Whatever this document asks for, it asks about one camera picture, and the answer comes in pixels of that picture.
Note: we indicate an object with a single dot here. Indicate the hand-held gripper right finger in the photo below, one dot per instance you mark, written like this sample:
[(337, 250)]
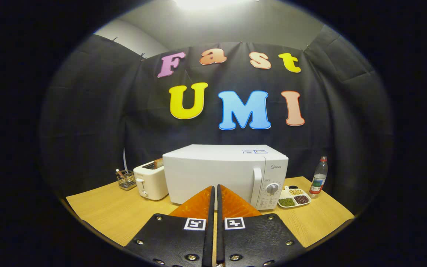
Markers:
[(220, 230)]

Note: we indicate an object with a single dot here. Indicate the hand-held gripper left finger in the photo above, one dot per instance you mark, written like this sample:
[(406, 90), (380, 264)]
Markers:
[(209, 230)]

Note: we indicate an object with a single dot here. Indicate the white toaster oven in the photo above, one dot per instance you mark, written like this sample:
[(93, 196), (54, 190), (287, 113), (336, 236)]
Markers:
[(206, 174)]

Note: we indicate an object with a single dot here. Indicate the cream bread toaster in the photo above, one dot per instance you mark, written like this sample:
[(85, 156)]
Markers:
[(152, 183)]

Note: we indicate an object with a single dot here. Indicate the white divided bean dish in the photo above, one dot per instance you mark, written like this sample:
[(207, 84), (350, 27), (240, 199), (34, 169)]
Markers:
[(287, 202)]

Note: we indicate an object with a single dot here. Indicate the toast slice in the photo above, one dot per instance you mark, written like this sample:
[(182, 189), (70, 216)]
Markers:
[(158, 163)]

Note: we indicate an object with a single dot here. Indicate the wooden utensil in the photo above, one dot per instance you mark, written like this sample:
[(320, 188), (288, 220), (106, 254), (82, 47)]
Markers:
[(119, 172)]

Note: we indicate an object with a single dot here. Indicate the clear plastic water bottle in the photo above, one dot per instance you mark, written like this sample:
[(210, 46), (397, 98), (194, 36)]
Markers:
[(318, 180)]

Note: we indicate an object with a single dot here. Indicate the ceiling light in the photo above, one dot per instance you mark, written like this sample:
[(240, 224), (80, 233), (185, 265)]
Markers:
[(213, 3)]

